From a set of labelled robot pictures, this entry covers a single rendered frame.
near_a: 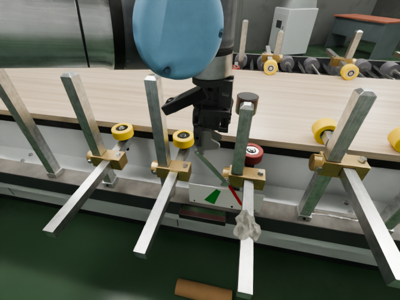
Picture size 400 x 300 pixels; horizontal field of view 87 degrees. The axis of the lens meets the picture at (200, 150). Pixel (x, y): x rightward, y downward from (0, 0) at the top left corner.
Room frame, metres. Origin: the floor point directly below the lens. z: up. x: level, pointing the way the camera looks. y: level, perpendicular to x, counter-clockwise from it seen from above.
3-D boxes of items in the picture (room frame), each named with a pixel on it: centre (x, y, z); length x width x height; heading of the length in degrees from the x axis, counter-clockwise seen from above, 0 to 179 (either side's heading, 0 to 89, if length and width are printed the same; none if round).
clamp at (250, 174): (0.49, -0.14, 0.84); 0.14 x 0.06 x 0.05; 78
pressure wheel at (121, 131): (0.69, 0.31, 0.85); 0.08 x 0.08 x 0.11
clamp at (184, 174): (0.54, 0.10, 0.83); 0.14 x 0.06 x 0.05; 78
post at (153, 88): (0.54, 0.12, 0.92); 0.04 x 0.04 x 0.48; 78
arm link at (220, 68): (0.43, -0.02, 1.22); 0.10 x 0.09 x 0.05; 168
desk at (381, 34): (5.67, -3.90, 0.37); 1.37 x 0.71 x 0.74; 19
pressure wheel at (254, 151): (0.56, -0.18, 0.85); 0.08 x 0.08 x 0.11
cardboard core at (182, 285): (0.41, -0.02, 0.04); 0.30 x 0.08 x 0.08; 78
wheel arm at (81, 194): (0.50, 0.35, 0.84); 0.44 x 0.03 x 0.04; 168
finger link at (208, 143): (0.42, -0.02, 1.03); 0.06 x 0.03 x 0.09; 78
